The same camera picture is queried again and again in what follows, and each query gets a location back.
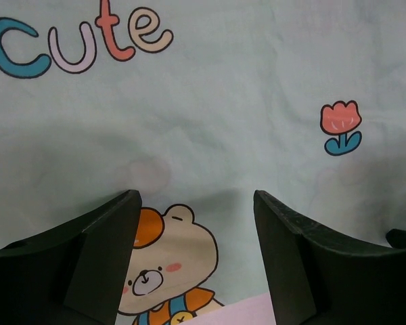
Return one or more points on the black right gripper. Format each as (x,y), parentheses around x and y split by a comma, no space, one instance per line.
(396,238)

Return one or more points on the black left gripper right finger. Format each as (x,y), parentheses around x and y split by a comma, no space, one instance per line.
(317,275)

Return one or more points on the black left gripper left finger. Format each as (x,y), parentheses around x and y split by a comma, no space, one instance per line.
(73,273)

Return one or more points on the green cartoon print cloth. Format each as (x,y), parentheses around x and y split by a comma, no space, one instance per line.
(196,105)

